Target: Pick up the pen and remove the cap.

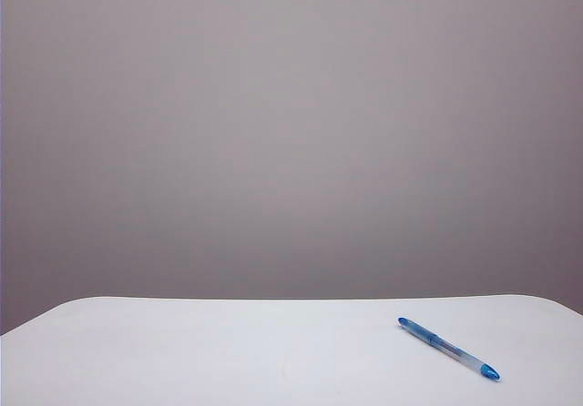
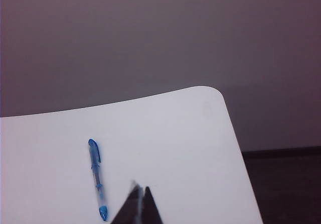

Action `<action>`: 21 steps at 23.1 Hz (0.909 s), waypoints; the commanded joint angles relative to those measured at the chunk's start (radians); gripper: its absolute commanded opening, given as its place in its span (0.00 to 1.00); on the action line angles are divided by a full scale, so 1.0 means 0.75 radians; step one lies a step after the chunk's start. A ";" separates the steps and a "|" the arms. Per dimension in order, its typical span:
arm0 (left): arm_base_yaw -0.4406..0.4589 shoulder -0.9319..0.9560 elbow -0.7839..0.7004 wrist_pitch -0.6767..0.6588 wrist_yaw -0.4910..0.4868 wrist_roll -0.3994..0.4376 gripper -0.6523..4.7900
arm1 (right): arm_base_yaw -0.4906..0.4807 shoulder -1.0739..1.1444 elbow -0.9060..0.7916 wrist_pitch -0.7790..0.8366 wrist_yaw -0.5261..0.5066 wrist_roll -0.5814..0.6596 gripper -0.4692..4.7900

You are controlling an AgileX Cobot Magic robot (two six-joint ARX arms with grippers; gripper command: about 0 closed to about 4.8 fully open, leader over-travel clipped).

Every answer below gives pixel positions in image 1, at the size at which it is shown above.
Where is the blue clear ballpoint pen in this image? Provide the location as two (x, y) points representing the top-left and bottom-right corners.
(427, 332), (503, 383)

